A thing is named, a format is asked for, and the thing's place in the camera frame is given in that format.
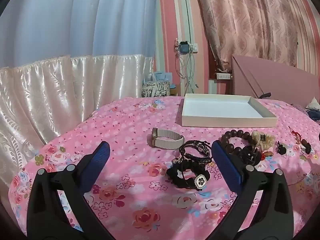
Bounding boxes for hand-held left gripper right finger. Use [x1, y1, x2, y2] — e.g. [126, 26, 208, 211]
[202, 140, 294, 240]

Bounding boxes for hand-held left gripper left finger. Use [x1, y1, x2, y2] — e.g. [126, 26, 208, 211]
[26, 141, 118, 240]

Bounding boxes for black hair claw clip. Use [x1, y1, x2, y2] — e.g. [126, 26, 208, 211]
[241, 145, 263, 167]

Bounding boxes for black scrunchie with flower brooch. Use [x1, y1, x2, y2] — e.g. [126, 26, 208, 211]
[166, 158, 210, 192]

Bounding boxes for black braided leather bracelet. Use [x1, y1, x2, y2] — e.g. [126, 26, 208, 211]
[179, 140, 213, 162]

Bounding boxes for beige scrunchie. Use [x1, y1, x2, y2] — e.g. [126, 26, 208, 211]
[251, 130, 275, 152]

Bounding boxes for shallow white cardboard box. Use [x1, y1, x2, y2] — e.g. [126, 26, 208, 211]
[181, 93, 278, 128]

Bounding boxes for small black hair clip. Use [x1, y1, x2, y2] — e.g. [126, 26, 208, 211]
[276, 141, 287, 155]

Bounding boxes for wristwatch with beige band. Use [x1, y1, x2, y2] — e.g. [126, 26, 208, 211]
[152, 127, 185, 149]

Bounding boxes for pink floral bedsheet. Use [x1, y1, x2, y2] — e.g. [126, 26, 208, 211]
[7, 96, 320, 240]

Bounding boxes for white satin curtain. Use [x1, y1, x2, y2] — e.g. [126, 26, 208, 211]
[0, 55, 154, 188]

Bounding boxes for black and white floral bag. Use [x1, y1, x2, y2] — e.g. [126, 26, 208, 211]
[141, 81, 171, 98]

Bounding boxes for pink headboard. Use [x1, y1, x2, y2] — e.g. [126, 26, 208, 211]
[231, 54, 320, 105]

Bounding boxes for light blue paper box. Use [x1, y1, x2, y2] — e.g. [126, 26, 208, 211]
[150, 72, 173, 83]

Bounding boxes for white cloth bundle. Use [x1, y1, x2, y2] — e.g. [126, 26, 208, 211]
[306, 97, 320, 110]

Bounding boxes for blue charger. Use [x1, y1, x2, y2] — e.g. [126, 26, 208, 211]
[179, 41, 190, 55]

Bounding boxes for pale blue curtain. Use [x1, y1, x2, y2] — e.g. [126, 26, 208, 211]
[0, 0, 160, 68]

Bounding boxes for pink patterned curtain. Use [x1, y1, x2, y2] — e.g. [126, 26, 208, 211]
[192, 0, 300, 68]

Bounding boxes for brown wooden bead bracelet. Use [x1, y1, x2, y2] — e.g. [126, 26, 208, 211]
[221, 129, 256, 156]

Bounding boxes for red string charm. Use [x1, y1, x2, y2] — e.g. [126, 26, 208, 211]
[288, 126, 303, 140]

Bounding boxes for hanging white cables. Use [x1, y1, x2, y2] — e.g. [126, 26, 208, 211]
[175, 54, 199, 95]

